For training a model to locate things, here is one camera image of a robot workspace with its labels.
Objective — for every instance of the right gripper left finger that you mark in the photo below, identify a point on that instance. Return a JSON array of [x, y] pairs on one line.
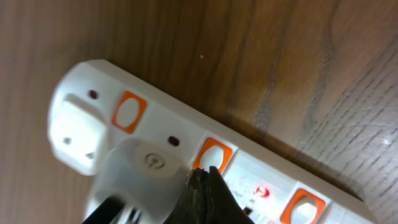
[[195, 205]]

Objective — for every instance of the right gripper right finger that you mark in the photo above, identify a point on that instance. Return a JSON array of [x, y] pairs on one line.
[[227, 210]]

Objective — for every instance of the white USB charger plug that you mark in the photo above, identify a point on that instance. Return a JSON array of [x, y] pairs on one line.
[[136, 177]]

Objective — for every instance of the white power strip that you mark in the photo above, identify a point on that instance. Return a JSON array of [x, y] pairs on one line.
[[97, 105]]

